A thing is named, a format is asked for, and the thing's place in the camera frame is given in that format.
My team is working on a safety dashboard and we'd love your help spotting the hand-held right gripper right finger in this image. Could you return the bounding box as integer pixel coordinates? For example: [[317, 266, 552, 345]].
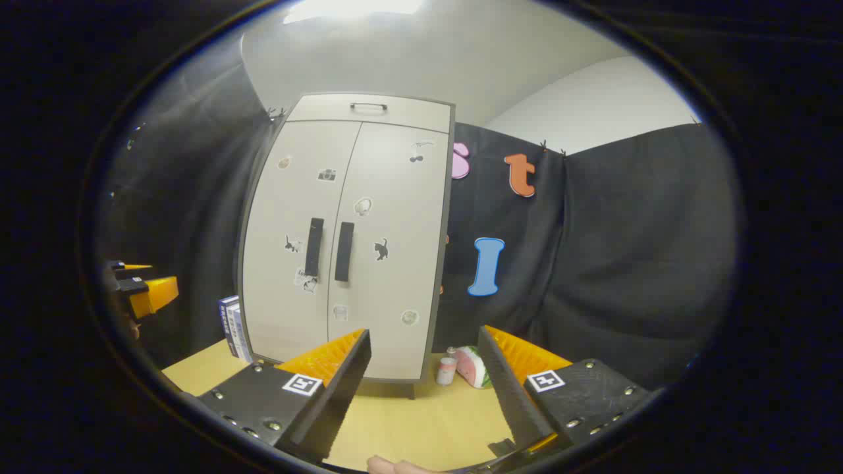
[[477, 325, 653, 461]]

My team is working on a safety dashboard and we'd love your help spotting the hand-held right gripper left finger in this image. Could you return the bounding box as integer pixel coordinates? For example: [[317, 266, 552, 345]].
[[196, 328, 372, 465]]

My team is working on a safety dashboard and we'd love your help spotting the white shoe cabinet door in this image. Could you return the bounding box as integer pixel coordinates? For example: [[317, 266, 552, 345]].
[[240, 120, 362, 363], [327, 122, 451, 382]]

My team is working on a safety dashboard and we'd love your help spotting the black door handle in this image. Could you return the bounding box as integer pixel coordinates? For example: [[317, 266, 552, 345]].
[[335, 222, 355, 282], [305, 218, 325, 277]]

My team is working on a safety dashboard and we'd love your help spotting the white double-door shoe cabinet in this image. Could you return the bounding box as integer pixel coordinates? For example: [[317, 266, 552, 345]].
[[236, 92, 456, 401]]

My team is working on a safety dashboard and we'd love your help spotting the watermelon slice toy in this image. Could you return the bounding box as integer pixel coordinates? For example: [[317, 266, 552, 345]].
[[454, 346, 493, 389]]

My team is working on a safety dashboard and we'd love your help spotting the small pink white bottle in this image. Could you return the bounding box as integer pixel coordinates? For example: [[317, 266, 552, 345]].
[[436, 347, 458, 386]]

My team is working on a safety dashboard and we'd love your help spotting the white spine book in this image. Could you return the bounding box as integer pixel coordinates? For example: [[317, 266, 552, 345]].
[[229, 302, 254, 364]]

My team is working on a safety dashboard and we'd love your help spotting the black backdrop cloth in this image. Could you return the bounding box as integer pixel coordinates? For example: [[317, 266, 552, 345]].
[[99, 39, 742, 389]]

